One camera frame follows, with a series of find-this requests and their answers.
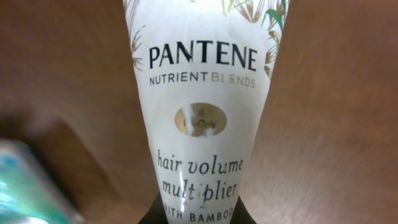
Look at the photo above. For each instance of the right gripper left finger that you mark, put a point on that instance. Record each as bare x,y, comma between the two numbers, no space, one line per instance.
155,214

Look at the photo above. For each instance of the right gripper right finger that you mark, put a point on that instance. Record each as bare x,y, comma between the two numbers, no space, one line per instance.
241,214

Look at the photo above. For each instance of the teal tissue packet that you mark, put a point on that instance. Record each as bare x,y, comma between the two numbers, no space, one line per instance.
28,194

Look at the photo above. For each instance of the white Pantene tube gold cap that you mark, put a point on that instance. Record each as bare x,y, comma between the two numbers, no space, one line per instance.
203,70

